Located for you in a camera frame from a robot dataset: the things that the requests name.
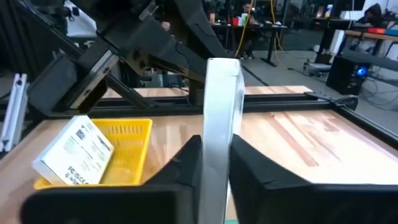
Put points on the black computer blue light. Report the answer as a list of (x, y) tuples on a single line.
[(342, 77)]

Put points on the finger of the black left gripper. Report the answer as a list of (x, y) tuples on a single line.
[(202, 28), (155, 46)]

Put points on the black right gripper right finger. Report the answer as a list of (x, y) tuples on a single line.
[(264, 193)]

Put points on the silver aluminium extrusion bar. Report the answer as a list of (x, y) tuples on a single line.
[(15, 112)]

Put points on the yellow slotted plastic basket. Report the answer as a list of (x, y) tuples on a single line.
[(130, 155)]

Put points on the black background table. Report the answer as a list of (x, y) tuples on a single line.
[(267, 28)]

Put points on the person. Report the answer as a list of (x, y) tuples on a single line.
[(247, 8), (373, 14)]

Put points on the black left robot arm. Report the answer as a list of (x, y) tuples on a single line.
[(124, 7)]

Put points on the wooden top desk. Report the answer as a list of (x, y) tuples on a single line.
[(367, 35)]

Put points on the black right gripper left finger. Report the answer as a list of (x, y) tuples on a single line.
[(174, 193)]

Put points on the white cardboard product box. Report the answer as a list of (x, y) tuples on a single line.
[(74, 152), (220, 124)]

